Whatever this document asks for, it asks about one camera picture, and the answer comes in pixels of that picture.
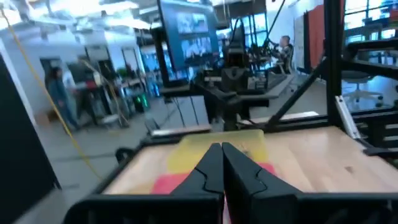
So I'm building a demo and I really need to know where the white office chair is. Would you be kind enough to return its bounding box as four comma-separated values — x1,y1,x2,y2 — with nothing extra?
341,69,385,108

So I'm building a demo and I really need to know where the yellow hanging cable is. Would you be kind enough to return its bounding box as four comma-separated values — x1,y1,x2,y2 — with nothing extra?
0,6,104,182

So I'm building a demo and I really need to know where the black curtain partition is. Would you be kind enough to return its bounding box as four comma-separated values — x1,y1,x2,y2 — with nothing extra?
0,52,62,224

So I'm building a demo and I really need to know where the green lit device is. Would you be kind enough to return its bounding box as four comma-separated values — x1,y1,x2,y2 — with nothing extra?
133,93,150,113

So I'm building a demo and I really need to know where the dark office desk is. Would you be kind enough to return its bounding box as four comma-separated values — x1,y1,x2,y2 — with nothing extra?
159,73,295,108

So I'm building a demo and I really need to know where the yellow plastic bin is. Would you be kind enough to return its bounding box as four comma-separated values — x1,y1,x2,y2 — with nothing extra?
166,129,270,175

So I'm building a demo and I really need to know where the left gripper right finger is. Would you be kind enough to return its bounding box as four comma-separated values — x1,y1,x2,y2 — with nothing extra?
222,142,304,224

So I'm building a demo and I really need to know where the black metal rig frame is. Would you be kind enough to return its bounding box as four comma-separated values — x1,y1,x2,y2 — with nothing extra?
266,0,398,160

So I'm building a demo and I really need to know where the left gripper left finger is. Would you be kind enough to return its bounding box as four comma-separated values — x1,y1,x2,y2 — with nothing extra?
170,142,225,197

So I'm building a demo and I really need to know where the pink plastic bin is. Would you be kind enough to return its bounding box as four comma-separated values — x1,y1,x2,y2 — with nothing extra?
151,162,276,195

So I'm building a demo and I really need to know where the person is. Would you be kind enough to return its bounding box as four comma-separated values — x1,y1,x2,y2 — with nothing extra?
272,35,295,75
45,66,81,131

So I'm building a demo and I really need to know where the large black monitor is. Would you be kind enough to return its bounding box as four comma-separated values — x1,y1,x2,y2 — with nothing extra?
150,0,222,88

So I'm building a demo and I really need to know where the orange wall panel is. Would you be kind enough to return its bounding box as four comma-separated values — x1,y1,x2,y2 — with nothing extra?
307,4,326,70

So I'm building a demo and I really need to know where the silver metal bracket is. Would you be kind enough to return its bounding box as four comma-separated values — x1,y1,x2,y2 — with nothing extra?
335,95,362,140

